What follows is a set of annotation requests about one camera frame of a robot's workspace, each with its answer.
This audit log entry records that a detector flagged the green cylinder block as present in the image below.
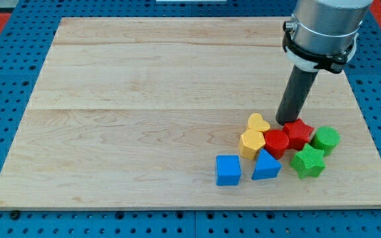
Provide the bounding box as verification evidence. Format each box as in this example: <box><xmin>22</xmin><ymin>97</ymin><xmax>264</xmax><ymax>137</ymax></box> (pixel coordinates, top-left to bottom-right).
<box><xmin>310</xmin><ymin>126</ymin><xmax>340</xmax><ymax>156</ymax></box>

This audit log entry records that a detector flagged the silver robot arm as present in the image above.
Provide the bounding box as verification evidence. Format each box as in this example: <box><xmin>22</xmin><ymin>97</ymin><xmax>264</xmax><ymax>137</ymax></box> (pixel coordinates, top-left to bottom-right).
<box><xmin>284</xmin><ymin>0</ymin><xmax>372</xmax><ymax>55</ymax></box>

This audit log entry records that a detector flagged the wooden board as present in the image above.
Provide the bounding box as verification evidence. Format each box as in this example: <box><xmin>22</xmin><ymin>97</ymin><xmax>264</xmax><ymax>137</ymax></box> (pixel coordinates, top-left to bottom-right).
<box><xmin>0</xmin><ymin>17</ymin><xmax>381</xmax><ymax>211</ymax></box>

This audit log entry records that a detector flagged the blue cube block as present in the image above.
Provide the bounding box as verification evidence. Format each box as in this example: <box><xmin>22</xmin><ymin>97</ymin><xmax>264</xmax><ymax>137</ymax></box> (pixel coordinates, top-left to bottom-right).
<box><xmin>216</xmin><ymin>155</ymin><xmax>241</xmax><ymax>186</ymax></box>

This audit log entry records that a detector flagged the yellow hexagon block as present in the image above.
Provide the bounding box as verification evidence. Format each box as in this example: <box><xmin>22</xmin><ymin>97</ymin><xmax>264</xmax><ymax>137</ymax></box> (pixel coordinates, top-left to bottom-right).
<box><xmin>238</xmin><ymin>129</ymin><xmax>265</xmax><ymax>160</ymax></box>

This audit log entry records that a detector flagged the yellow heart block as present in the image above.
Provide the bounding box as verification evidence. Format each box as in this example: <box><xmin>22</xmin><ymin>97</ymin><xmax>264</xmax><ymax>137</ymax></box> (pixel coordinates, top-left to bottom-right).
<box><xmin>247</xmin><ymin>113</ymin><xmax>271</xmax><ymax>133</ymax></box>

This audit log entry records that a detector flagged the red cylinder block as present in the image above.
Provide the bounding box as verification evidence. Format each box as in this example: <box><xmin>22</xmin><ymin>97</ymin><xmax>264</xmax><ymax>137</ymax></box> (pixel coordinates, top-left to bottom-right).
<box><xmin>264</xmin><ymin>130</ymin><xmax>289</xmax><ymax>160</ymax></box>

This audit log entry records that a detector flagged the blue triangle block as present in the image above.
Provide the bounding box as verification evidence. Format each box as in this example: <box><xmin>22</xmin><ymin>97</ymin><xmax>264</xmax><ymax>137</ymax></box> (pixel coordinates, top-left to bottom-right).
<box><xmin>251</xmin><ymin>149</ymin><xmax>282</xmax><ymax>180</ymax></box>

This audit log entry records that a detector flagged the red star block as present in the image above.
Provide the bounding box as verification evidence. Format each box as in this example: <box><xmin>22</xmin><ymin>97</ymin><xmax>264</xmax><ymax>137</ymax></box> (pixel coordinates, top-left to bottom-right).
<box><xmin>282</xmin><ymin>118</ymin><xmax>314</xmax><ymax>151</ymax></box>

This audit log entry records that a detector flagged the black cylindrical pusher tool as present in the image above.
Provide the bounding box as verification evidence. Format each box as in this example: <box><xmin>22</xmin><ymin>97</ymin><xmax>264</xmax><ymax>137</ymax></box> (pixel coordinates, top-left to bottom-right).
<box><xmin>276</xmin><ymin>66</ymin><xmax>318</xmax><ymax>126</ymax></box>

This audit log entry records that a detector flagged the green star block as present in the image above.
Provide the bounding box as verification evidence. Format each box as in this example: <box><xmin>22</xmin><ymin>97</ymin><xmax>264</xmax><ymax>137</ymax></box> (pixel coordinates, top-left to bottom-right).
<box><xmin>290</xmin><ymin>143</ymin><xmax>325</xmax><ymax>179</ymax></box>

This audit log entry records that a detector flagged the black and white clamp ring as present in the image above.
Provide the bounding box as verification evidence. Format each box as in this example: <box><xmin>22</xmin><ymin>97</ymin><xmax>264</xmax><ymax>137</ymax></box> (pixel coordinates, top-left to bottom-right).
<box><xmin>282</xmin><ymin>30</ymin><xmax>359</xmax><ymax>75</ymax></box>

